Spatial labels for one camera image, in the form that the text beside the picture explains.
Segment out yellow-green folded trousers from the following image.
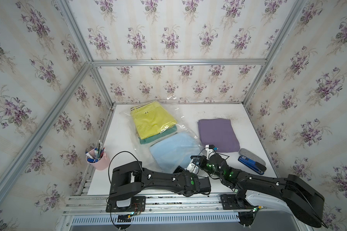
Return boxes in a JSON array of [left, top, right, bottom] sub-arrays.
[[130, 101, 177, 140]]

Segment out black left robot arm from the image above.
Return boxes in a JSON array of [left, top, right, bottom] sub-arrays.
[[108, 161, 211, 203]]

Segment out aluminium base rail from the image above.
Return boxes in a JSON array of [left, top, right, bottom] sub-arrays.
[[56, 193, 247, 231]]

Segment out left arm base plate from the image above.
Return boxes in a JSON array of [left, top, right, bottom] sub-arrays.
[[106, 196, 146, 213]]

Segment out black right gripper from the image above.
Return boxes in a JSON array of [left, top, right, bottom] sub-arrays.
[[190, 155, 224, 181]]

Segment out blue stapler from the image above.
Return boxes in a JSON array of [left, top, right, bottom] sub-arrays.
[[238, 156, 267, 175]]

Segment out light blue trousers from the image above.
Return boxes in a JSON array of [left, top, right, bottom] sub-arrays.
[[149, 132, 203, 173]]

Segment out pink pen cup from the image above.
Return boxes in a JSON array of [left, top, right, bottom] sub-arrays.
[[85, 141, 110, 171]]

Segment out purple trousers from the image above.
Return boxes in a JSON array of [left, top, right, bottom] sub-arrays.
[[197, 118, 240, 153]]

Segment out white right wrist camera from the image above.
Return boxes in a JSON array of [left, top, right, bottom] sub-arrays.
[[205, 144, 217, 159]]

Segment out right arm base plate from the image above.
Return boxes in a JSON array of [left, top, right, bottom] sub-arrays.
[[220, 194, 254, 210]]

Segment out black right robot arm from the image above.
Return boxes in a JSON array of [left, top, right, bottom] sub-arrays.
[[191, 154, 326, 228]]

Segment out clear plastic vacuum bag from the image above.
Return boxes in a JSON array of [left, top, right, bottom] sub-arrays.
[[120, 101, 205, 173]]

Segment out teal folded garment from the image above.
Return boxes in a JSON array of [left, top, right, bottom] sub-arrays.
[[139, 126, 177, 144]]

